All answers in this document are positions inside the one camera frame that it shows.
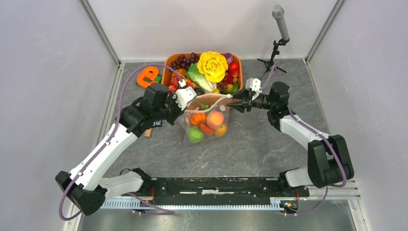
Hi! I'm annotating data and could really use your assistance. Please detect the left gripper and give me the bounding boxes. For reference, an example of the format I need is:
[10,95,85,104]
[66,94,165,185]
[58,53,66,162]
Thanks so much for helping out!
[153,91,188,126]

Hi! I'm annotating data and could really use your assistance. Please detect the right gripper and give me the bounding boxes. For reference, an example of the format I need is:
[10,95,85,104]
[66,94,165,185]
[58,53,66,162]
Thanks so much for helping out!
[227,86,275,115]

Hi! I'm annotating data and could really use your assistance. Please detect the orange toy bell pepper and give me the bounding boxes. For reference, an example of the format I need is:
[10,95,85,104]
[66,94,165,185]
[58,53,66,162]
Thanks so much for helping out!
[189,113,207,127]

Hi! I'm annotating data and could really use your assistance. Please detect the green toy cabbage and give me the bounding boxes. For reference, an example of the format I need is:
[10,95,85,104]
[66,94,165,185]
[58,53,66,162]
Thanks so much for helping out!
[187,126,204,143]

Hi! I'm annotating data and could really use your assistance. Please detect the clear polka-dot zip bag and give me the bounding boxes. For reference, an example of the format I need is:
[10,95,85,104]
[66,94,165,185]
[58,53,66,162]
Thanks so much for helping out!
[178,93,232,144]

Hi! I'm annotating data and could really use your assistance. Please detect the toy peach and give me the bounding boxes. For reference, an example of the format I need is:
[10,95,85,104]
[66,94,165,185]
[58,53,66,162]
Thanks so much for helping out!
[206,111,225,129]

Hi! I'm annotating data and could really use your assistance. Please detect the yellow toy mango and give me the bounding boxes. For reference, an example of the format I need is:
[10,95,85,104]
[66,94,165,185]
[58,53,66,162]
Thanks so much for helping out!
[214,123,228,137]

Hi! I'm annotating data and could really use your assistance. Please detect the red toy chili pepper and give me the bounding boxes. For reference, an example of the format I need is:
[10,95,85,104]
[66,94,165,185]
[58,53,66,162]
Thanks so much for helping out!
[200,124,214,137]

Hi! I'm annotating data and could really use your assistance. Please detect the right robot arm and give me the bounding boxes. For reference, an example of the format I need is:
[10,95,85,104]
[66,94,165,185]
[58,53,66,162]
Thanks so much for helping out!
[228,78,354,196]

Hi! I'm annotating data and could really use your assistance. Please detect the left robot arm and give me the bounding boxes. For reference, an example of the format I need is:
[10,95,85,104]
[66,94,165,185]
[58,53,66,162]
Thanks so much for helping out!
[55,84,196,216]

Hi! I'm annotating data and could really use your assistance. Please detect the small blue robot toy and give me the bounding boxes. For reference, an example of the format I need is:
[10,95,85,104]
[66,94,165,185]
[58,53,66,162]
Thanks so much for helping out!
[152,120,163,128]

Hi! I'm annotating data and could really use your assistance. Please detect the red toy grape bunch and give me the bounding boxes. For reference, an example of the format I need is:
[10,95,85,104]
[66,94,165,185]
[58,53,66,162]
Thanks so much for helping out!
[218,73,229,90]

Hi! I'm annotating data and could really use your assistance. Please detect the orange plastic basket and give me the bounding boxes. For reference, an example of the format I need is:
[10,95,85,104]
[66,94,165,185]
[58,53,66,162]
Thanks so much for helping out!
[161,51,243,94]

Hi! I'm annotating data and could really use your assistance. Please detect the small wooden block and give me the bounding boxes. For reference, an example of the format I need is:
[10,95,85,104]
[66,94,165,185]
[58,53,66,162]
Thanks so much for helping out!
[144,128,153,138]

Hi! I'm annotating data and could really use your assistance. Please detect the toy napa cabbage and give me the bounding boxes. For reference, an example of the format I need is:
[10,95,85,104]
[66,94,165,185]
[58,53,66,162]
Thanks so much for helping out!
[186,64,217,93]

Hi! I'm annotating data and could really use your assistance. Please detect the black tripod stand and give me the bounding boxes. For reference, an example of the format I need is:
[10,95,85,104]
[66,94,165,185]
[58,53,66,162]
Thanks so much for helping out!
[256,38,289,79]

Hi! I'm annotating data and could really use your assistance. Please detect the yellow toy flower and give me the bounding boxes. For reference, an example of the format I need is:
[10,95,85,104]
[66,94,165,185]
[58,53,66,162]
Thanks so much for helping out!
[197,51,228,83]

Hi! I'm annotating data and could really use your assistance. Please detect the dark toy grapes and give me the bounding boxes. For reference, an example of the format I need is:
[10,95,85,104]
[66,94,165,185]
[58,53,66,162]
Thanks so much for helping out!
[170,52,200,70]

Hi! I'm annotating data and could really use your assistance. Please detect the grey microphone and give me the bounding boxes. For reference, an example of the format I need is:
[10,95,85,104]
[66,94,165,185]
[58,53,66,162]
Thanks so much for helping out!
[272,4,290,42]

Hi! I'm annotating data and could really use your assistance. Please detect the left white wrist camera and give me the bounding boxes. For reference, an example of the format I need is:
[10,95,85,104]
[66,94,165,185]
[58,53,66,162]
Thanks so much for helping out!
[175,87,197,111]

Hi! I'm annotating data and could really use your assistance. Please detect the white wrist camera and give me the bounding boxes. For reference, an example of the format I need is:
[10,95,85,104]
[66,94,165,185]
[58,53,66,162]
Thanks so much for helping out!
[245,78,262,93]
[175,87,197,111]

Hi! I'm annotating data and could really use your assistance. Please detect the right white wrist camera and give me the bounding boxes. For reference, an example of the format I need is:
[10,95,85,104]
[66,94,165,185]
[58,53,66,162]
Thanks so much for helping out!
[245,78,262,93]

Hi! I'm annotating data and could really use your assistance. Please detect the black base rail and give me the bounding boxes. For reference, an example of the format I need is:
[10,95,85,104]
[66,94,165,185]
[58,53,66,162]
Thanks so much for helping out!
[134,177,310,205]

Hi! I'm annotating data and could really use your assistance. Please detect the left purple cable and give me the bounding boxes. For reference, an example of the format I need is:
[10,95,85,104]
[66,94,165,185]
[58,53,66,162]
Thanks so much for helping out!
[58,63,186,221]

